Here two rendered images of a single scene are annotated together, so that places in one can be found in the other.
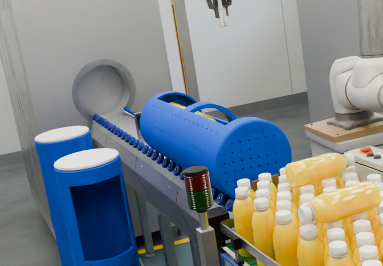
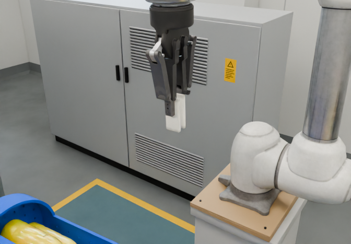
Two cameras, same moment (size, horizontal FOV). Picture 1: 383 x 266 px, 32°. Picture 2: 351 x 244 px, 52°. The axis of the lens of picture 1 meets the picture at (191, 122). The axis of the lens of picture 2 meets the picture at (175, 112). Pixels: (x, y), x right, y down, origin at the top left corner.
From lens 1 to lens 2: 2.08 m
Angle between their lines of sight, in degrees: 41
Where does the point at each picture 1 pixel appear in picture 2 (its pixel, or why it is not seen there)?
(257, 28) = not seen: outside the picture
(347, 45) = (96, 51)
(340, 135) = (272, 231)
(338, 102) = (252, 182)
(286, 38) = not seen: outside the picture
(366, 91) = (329, 187)
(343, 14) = (93, 24)
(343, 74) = (268, 153)
